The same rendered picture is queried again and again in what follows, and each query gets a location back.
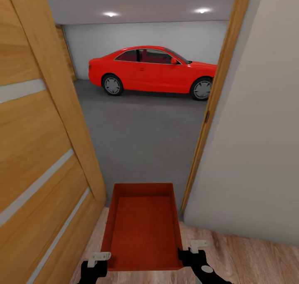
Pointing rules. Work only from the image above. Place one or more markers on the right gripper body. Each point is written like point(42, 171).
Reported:
point(188, 258)

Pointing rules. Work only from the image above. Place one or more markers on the car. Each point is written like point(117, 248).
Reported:
point(150, 68)

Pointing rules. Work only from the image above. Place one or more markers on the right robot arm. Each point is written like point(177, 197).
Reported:
point(196, 259)

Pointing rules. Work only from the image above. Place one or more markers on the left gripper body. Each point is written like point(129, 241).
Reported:
point(100, 270)

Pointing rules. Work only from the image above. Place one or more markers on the garage door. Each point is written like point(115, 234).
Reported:
point(66, 51)

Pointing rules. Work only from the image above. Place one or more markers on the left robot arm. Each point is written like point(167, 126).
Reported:
point(95, 267)

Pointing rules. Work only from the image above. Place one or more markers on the storage box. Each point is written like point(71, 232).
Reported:
point(142, 230)

